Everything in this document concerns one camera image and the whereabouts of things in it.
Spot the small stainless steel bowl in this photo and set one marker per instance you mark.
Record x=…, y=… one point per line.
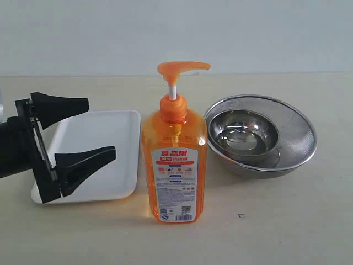
x=243, y=135

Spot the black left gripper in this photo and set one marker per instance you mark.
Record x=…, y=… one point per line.
x=22, y=149

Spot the orange pump soap bottle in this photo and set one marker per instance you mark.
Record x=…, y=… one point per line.
x=174, y=144

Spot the steel mesh colander bowl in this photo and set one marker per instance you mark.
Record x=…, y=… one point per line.
x=297, y=137

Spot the white rectangular foam tray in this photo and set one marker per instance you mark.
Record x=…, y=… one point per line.
x=92, y=130

